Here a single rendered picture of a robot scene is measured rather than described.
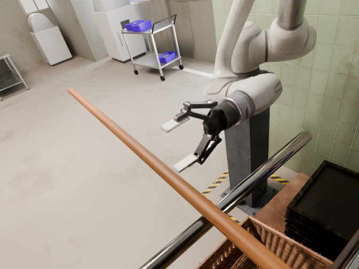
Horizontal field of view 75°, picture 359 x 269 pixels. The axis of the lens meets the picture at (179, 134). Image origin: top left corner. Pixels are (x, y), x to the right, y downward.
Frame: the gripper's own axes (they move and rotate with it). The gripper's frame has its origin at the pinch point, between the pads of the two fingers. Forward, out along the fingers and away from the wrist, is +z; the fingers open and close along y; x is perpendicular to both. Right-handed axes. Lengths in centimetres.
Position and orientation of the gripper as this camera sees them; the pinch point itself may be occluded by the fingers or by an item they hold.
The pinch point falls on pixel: (173, 149)
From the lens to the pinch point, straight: 59.9
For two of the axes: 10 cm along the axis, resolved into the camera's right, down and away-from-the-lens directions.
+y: 2.0, 7.9, 5.9
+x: -6.0, -3.8, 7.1
